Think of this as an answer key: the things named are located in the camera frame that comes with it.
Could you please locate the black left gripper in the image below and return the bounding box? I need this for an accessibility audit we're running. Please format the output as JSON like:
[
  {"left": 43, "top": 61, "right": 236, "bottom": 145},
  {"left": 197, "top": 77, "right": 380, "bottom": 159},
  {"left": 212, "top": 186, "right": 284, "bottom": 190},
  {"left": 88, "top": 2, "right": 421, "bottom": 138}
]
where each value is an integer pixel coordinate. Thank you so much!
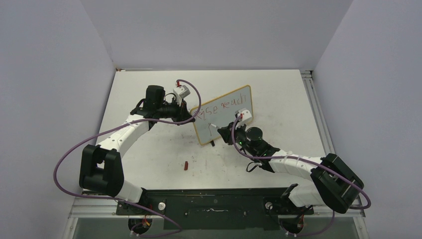
[{"left": 157, "top": 97, "right": 195, "bottom": 126}]

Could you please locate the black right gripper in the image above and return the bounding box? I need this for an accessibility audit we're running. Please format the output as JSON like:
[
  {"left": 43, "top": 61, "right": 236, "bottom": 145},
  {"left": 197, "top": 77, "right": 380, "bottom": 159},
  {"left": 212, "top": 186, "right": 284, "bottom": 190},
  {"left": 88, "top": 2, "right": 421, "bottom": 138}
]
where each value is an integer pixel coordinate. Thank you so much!
[{"left": 219, "top": 119, "right": 258, "bottom": 157}]

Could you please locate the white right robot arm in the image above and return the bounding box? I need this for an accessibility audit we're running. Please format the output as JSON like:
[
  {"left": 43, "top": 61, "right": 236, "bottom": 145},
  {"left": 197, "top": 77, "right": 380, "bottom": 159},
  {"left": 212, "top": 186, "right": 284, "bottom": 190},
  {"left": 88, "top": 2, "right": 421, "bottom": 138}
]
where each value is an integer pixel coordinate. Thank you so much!
[{"left": 216, "top": 123, "right": 371, "bottom": 214}]

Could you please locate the yellow framed whiteboard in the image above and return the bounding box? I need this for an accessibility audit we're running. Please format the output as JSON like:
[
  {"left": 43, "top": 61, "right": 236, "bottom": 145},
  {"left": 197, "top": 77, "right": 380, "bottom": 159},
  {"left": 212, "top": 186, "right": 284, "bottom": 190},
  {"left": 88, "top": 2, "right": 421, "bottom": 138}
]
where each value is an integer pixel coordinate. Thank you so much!
[{"left": 194, "top": 85, "right": 253, "bottom": 145}]

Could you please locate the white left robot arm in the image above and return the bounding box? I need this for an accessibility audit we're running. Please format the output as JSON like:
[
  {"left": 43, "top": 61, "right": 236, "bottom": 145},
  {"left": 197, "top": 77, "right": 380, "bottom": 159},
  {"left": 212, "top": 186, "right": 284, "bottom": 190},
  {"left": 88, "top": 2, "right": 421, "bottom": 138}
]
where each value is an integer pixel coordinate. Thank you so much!
[{"left": 79, "top": 84, "right": 195, "bottom": 215}]

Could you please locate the aluminium right side rail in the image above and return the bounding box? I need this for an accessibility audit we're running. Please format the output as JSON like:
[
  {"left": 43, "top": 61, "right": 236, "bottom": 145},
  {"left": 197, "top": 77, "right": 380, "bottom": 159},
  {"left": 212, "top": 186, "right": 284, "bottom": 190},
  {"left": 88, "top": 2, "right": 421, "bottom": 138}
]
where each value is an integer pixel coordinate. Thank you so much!
[{"left": 300, "top": 70, "right": 336, "bottom": 154}]

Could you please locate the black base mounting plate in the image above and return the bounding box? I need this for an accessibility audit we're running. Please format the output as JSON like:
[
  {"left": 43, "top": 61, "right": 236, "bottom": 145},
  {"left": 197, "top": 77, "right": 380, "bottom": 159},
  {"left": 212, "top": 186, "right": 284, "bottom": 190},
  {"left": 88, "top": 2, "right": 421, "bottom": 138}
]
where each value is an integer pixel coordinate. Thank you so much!
[{"left": 116, "top": 187, "right": 314, "bottom": 230}]

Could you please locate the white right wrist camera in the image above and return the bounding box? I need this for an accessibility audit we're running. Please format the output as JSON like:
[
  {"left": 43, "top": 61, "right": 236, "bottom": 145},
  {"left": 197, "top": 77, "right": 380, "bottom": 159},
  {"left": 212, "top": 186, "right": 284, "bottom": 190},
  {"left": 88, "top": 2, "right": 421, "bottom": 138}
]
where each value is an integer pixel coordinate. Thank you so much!
[{"left": 235, "top": 108, "right": 253, "bottom": 125}]

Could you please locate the aluminium front frame rail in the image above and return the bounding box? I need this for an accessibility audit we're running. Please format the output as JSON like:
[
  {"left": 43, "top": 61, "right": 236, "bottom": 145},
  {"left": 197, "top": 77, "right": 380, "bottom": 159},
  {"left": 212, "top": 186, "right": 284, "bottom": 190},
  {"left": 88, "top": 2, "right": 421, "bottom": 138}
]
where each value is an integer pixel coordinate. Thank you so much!
[{"left": 69, "top": 198, "right": 366, "bottom": 219}]

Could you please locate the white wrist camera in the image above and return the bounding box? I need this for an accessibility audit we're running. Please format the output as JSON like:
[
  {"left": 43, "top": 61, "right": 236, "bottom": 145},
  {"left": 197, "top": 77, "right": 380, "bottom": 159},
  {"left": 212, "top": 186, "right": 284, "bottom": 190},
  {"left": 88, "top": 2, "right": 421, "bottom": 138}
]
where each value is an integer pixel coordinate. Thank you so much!
[
  {"left": 235, "top": 108, "right": 253, "bottom": 125},
  {"left": 173, "top": 85, "right": 191, "bottom": 101}
]

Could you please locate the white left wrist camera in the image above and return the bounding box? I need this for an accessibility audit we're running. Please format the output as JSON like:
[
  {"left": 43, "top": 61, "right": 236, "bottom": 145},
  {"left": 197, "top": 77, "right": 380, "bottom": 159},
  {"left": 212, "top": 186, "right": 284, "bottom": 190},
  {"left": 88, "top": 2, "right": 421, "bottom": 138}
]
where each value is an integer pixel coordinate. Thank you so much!
[{"left": 173, "top": 85, "right": 191, "bottom": 101}]

